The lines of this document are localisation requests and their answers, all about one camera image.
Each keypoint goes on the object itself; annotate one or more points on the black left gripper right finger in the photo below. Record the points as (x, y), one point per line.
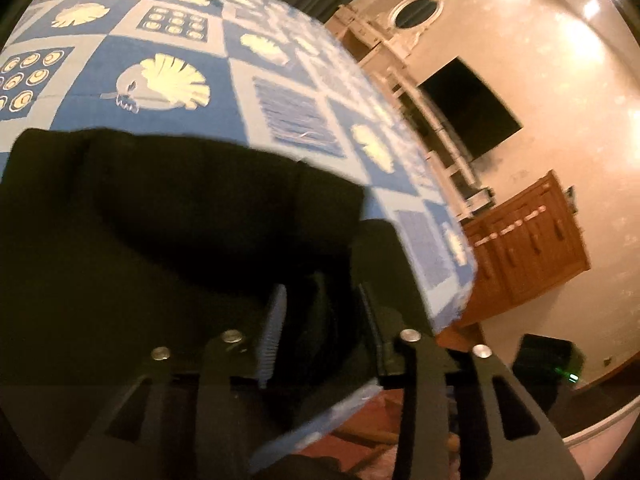
(502, 431)

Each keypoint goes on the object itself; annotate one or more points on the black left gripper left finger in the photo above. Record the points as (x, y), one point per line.
(182, 419)

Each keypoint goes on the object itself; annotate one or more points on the black pants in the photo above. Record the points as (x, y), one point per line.
(113, 245)

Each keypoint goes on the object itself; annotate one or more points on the black box with green light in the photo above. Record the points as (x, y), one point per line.
(548, 368)

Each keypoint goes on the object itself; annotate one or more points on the wooden cabinet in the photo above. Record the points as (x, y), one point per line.
(524, 247)

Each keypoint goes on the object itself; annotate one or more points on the black television screen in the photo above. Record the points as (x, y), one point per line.
(479, 118)

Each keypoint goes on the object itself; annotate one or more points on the blue patterned bed sheet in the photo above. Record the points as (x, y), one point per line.
(257, 73)

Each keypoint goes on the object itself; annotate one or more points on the white vanity dresser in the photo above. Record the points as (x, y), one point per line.
(385, 52)

